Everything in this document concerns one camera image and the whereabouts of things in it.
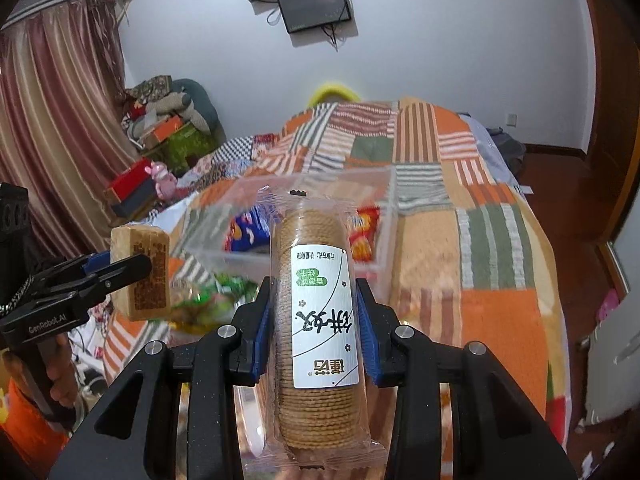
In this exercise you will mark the striped pink curtain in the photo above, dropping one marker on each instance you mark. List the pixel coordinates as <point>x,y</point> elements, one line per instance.
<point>55,125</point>

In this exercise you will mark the green candy packet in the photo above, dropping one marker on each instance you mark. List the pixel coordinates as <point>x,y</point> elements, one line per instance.
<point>212,300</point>

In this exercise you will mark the small black wall monitor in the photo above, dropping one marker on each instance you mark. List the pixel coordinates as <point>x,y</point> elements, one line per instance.
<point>315,7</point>

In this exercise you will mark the yellow plastic object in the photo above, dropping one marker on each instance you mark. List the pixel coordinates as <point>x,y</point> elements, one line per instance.
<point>334,92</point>

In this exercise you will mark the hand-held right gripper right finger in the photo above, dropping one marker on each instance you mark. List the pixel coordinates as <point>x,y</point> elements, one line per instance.
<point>369,332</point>

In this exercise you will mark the dark grey box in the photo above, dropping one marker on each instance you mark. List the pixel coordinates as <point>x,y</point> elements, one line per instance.
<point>137,202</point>

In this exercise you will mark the brown wooden door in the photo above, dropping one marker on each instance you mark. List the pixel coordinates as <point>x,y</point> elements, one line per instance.
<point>617,100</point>

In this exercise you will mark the pink plush toy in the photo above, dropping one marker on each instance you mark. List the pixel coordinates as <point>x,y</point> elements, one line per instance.
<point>164,180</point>

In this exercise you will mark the red and yellow snack packet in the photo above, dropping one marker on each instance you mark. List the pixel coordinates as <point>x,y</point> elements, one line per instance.
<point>364,235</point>

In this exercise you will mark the checkered cloth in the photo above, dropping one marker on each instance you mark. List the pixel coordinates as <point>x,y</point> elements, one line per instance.
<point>235,152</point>

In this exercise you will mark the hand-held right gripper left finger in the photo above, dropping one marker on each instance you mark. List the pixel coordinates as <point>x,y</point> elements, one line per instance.
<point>262,332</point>

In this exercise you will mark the pink slipper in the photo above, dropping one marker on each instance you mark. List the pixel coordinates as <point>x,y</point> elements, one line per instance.
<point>607,305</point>

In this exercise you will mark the red box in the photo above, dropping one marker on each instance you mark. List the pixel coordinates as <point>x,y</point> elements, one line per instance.
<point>129,180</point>

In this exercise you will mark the white wall outlet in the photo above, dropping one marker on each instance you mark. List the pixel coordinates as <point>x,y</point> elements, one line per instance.
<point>510,120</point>

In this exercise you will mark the tan snack packet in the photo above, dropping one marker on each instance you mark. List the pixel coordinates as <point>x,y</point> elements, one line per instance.
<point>145,267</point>

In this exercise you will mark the patchwork striped blanket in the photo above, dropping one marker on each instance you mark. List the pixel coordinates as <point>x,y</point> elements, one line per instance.
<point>475,240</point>

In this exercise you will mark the blue snack packet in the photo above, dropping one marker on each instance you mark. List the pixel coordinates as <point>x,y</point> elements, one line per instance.
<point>247,232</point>

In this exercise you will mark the orange shoe box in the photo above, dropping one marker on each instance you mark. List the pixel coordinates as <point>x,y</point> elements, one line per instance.
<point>167,130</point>

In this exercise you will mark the clear plastic container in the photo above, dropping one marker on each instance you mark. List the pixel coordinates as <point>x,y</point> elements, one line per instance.
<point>300,200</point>

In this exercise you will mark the white bag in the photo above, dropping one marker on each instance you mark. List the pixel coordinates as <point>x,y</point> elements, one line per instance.
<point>615,360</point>

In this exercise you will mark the clear round cracker packet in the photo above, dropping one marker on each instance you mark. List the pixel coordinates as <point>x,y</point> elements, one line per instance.
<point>317,280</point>

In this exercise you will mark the person's left hand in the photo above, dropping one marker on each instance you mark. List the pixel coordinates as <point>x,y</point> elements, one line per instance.
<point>64,377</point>

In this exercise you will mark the dark bag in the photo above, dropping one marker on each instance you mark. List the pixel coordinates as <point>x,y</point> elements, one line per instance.
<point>511,152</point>

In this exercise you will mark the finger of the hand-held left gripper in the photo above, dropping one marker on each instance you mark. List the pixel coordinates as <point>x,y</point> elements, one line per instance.
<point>97,263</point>
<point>127,270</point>

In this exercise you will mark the pile of clothes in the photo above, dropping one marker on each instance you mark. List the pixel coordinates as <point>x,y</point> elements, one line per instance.
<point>167,100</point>

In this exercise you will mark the green cardboard box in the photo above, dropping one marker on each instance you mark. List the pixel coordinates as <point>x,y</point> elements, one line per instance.
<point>187,147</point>

